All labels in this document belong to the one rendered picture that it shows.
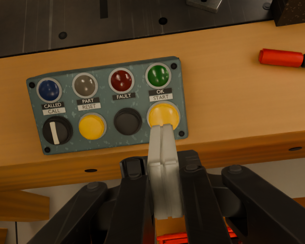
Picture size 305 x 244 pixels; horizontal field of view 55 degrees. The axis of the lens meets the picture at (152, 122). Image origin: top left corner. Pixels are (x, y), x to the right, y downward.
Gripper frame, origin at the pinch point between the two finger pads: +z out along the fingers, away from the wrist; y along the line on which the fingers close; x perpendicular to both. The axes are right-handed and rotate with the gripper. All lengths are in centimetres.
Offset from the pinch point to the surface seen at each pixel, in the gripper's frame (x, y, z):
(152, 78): 3.9, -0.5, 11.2
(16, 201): -36, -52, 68
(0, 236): -56, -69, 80
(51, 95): 3.6, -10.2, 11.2
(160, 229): -15.5, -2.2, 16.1
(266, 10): 8.9, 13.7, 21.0
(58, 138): -0.5, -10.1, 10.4
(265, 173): -48, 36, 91
